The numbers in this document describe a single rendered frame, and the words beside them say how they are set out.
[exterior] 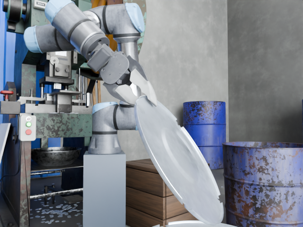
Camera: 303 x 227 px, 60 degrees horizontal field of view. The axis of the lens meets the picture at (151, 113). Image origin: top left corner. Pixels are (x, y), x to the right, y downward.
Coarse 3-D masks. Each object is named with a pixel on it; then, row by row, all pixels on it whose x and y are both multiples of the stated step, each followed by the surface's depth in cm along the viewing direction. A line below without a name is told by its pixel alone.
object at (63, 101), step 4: (52, 92) 164; (56, 92) 157; (60, 92) 155; (64, 92) 155; (68, 92) 156; (72, 92) 157; (76, 92) 158; (80, 92) 160; (56, 96) 164; (60, 96) 165; (64, 96) 166; (68, 96) 168; (56, 100) 164; (60, 100) 165; (64, 100) 166; (68, 100) 167; (56, 104) 164; (60, 104) 165; (64, 104) 166; (68, 104) 167; (56, 108) 164; (60, 108) 164; (64, 108) 166; (68, 108) 167; (56, 112) 164; (60, 112) 164; (64, 112) 166; (68, 112) 167
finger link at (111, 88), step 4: (104, 84) 58; (108, 84) 58; (112, 84) 58; (116, 84) 58; (108, 88) 58; (112, 88) 58; (116, 88) 58; (112, 92) 58; (116, 92) 58; (116, 96) 57; (120, 96) 57; (124, 100) 57
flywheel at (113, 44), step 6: (96, 0) 215; (102, 0) 210; (108, 0) 202; (114, 0) 194; (120, 0) 178; (96, 6) 219; (108, 36) 200; (114, 42) 192; (114, 48) 184; (96, 72) 208
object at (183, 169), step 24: (144, 96) 56; (144, 120) 48; (168, 120) 61; (144, 144) 42; (168, 144) 49; (192, 144) 67; (168, 168) 44; (192, 168) 53; (192, 192) 47; (216, 192) 59; (216, 216) 50
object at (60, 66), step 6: (54, 54) 173; (60, 54) 175; (66, 54) 177; (54, 60) 171; (60, 60) 175; (66, 60) 177; (48, 66) 172; (54, 66) 170; (60, 66) 172; (66, 66) 174; (48, 72) 171; (54, 72) 170; (60, 72) 172; (66, 72) 174
